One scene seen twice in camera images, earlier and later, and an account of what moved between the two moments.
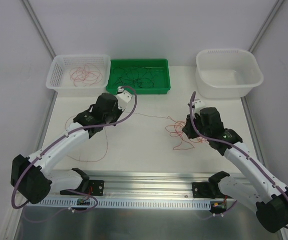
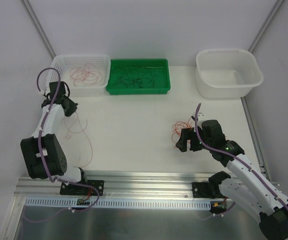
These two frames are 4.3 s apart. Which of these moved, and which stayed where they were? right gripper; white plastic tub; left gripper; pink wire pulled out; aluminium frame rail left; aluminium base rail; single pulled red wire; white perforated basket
Moved: pink wire pulled out; left gripper; right gripper
Stayed: aluminium base rail; aluminium frame rail left; white plastic tub; white perforated basket; single pulled red wire
